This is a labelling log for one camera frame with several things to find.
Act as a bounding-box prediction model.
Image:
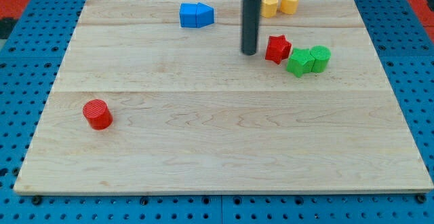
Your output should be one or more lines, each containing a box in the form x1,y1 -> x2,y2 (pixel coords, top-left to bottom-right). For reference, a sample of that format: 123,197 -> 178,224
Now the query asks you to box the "blue cube block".
179,3 -> 197,28

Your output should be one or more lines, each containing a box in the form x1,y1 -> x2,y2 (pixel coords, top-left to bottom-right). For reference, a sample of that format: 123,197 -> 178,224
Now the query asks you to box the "yellow hexagon block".
260,0 -> 279,18

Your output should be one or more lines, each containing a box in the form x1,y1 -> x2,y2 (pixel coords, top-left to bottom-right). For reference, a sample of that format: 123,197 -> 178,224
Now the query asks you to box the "red cylinder block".
82,99 -> 113,130

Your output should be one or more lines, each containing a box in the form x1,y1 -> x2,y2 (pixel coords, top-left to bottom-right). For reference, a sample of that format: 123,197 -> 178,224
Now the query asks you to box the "green cylinder block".
310,45 -> 332,73

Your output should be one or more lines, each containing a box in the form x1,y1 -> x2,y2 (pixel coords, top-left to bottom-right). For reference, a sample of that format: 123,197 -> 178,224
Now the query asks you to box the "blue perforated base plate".
1,0 -> 433,223

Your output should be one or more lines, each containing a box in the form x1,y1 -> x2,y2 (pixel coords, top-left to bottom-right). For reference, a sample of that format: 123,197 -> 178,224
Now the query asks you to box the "yellow heart block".
280,0 -> 300,15

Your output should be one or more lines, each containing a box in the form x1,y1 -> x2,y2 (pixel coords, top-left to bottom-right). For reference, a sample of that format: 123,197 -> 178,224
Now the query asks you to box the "red star block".
265,35 -> 292,64

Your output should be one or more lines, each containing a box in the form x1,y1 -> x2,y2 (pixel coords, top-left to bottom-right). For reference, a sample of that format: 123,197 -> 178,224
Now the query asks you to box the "blue pentagon block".
196,3 -> 214,28

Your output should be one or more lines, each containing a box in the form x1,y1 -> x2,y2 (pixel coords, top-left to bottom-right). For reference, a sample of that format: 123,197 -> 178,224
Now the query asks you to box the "wooden board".
14,0 -> 433,196

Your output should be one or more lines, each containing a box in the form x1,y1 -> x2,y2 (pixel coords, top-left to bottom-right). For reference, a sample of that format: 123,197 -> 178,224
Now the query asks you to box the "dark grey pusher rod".
241,0 -> 261,56

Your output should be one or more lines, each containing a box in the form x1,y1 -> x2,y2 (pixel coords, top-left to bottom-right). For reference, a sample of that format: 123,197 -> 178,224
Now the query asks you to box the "green star block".
286,48 -> 315,77

